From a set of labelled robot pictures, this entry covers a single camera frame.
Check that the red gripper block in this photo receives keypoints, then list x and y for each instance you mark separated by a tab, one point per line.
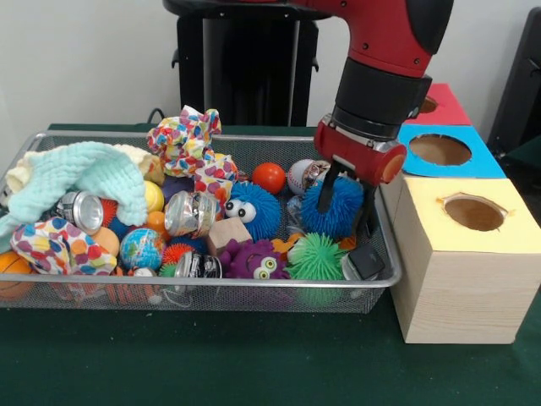
359	156

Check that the knotted polka dot cloth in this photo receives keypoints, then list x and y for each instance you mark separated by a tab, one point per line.
186	139

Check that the mint green waffle cloth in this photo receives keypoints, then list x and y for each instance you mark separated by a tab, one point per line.
84	169

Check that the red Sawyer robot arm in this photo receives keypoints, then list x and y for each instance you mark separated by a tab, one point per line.
380	84

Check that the shallow clear mesh bin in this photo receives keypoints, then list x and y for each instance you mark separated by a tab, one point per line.
253	296

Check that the wooden box with three holes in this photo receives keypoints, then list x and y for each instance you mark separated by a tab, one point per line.
465	296

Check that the blue fuzzy ball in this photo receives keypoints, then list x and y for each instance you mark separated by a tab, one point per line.
344	207

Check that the green spiky rubber ball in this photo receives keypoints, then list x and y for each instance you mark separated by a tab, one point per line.
317	258

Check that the small red ball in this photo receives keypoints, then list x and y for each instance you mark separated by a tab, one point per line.
269	178

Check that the blue fuzzy toy with eyes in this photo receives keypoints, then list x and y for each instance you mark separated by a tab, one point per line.
262	207

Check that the purple monster toy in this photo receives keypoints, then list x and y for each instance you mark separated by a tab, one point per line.
245	258

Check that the crushed silver can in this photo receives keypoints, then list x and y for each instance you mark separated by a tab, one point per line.
188	213

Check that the dark green tablecloth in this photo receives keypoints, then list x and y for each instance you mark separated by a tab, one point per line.
253	359

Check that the neighbouring green covered table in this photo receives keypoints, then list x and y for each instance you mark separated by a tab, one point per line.
528	160

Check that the black furniture panel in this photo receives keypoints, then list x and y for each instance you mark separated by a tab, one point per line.
524	84

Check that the crumpled polka dot cloth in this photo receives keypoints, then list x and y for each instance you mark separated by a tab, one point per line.
59	247

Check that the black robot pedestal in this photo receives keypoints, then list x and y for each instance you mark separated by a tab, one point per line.
249	63

